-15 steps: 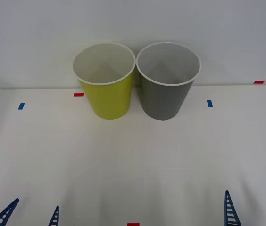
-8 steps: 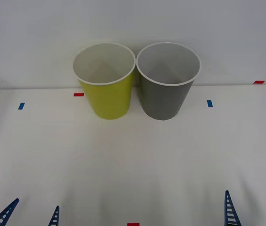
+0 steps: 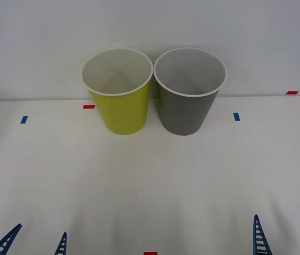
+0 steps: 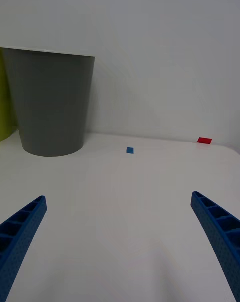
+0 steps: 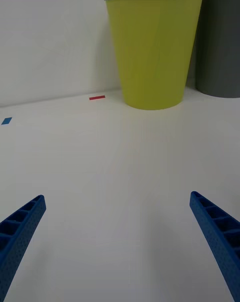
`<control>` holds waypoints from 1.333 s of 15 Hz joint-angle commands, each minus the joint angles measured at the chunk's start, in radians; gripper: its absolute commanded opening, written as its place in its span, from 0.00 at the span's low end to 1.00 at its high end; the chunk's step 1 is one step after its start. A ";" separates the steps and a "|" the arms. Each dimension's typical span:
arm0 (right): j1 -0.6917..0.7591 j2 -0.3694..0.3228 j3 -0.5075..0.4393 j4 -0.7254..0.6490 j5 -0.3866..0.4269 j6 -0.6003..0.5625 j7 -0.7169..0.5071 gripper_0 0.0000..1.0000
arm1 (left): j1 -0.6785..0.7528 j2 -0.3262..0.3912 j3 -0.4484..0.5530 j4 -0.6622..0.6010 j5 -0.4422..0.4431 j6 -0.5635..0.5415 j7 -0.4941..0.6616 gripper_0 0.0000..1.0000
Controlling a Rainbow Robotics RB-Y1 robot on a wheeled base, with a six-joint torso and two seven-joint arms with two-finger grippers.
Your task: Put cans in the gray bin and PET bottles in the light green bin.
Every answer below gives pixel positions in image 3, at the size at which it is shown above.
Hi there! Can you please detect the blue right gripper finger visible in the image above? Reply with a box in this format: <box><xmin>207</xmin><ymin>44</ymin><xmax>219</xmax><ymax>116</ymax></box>
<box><xmin>253</xmin><ymin>214</ymin><xmax>271</xmax><ymax>255</ymax></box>

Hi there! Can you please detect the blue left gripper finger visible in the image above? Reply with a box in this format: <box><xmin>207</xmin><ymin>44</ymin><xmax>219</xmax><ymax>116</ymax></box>
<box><xmin>54</xmin><ymin>232</ymin><xmax>68</xmax><ymax>255</ymax></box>
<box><xmin>0</xmin><ymin>223</ymin><xmax>23</xmax><ymax>255</ymax></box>

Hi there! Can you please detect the grey plastic waste bin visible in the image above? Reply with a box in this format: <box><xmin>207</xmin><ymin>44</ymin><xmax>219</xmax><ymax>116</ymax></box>
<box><xmin>153</xmin><ymin>47</ymin><xmax>228</xmax><ymax>137</ymax></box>

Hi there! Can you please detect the yellow-green plastic waste bin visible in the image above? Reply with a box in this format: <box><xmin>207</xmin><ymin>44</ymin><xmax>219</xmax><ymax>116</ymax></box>
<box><xmin>81</xmin><ymin>47</ymin><xmax>154</xmax><ymax>135</ymax></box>

